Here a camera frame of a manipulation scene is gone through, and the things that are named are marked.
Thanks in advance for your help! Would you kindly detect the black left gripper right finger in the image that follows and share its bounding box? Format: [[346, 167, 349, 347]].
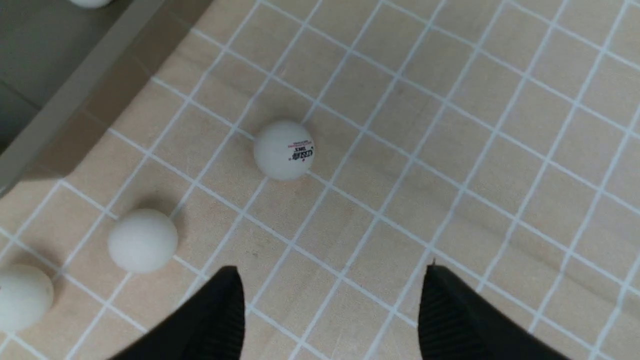
[[417, 264, 565, 360]]

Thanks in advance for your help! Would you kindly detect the checkered beige tablecloth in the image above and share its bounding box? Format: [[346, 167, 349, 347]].
[[1, 0, 639, 360]]

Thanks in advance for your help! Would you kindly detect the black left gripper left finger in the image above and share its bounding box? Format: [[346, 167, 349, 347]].
[[113, 266, 246, 360]]

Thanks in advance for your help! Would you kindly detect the white ball with logo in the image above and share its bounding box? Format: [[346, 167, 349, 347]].
[[253, 120, 317, 182]]

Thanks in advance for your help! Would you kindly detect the olive green plastic bin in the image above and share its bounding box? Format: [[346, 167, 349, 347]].
[[0, 0, 166, 196]]

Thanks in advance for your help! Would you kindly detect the plain white ball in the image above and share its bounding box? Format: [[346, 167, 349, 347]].
[[107, 208, 179, 274]]

